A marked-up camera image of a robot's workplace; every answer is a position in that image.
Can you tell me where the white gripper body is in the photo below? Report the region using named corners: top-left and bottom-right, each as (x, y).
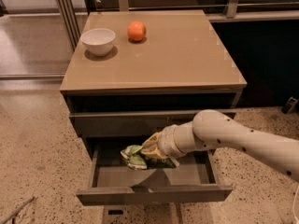
top-left (158, 125), bottom-right (185, 159)

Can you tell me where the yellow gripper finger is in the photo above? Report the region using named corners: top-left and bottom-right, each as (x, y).
top-left (141, 149), bottom-right (167, 160)
top-left (142, 133), bottom-right (160, 147)

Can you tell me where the green jalapeno chip bag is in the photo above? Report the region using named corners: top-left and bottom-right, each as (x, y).
top-left (121, 145), bottom-right (179, 170)

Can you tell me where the drawer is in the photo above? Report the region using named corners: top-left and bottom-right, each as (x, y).
top-left (77, 145), bottom-right (233, 206)
top-left (68, 108), bottom-right (236, 138)

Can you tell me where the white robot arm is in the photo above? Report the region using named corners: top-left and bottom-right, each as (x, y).
top-left (142, 110), bottom-right (299, 182)

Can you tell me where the grey drawer cabinet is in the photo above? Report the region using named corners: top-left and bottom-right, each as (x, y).
top-left (61, 10), bottom-right (246, 224)

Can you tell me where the orange fruit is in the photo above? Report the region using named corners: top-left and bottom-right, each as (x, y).
top-left (127, 21), bottom-right (146, 42)

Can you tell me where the white ceramic bowl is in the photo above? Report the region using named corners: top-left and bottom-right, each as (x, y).
top-left (80, 28), bottom-right (116, 56)

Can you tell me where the dark object on floor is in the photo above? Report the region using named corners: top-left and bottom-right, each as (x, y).
top-left (281, 97), bottom-right (298, 114)

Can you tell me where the metal rod on floor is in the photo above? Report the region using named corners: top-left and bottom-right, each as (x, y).
top-left (0, 196), bottom-right (36, 224)

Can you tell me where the white cable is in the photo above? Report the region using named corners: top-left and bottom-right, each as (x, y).
top-left (292, 184), bottom-right (299, 224)

